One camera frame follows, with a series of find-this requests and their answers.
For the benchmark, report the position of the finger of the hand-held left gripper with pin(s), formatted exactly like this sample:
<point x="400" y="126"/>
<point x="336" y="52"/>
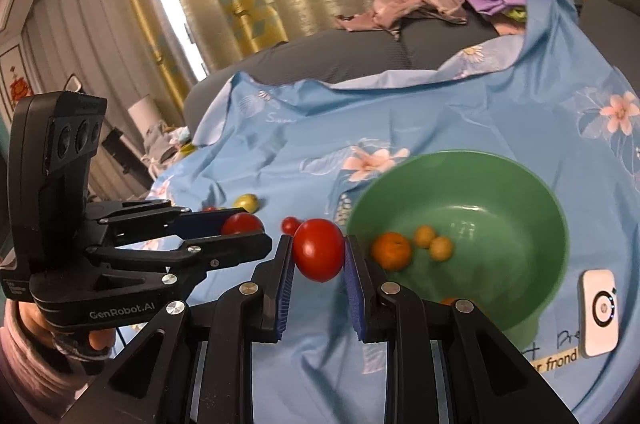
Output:
<point x="200" y="221"/>
<point x="225" y="249"/>

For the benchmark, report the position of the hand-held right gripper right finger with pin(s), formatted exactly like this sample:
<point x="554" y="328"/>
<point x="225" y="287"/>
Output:
<point x="356" y="294"/>

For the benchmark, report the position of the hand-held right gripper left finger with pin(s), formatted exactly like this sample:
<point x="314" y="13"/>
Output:
<point x="285" y="289"/>

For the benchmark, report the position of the large orange mandarin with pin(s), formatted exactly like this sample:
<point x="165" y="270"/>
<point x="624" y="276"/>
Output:
<point x="391" y="250"/>

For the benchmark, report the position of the small yellow round fruit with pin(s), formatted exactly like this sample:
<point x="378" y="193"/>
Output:
<point x="425" y="235"/>

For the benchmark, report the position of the large yellow round fruit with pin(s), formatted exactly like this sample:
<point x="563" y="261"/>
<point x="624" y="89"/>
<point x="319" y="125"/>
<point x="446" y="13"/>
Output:
<point x="442" y="249"/>

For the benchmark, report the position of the green plastic bowl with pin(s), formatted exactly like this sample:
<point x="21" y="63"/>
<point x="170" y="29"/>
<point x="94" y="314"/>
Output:
<point x="480" y="184"/>

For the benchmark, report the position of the person's left forearm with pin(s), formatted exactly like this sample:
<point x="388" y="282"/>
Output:
<point x="30" y="374"/>

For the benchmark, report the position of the person's left hand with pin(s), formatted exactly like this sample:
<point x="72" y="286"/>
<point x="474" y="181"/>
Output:
<point x="100" y="340"/>

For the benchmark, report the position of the small red cherry tomato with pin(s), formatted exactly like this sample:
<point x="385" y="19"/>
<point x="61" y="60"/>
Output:
<point x="209" y="208"/>

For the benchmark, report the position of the yellow-green oval fruit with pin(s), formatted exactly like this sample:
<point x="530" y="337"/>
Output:
<point x="247" y="202"/>

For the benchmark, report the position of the mixed clothes pile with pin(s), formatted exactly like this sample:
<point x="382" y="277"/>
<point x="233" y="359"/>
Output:
<point x="165" y="144"/>

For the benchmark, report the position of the white paper roll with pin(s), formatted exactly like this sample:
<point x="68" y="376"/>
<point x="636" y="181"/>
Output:
<point x="143" y="114"/>

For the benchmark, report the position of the blue floral bed sheet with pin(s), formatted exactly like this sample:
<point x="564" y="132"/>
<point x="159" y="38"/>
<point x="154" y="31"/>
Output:
<point x="300" y="144"/>

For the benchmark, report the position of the grey sofa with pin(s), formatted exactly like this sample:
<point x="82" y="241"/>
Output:
<point x="325" y="59"/>

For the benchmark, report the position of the white rounded electronic device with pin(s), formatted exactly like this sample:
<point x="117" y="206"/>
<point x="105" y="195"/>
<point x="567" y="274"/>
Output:
<point x="597" y="313"/>

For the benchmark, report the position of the yellow-green cloth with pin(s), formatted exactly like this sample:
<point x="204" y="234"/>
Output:
<point x="515" y="14"/>

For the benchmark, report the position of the red wall picture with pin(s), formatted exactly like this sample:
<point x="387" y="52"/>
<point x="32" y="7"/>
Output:
<point x="17" y="86"/>

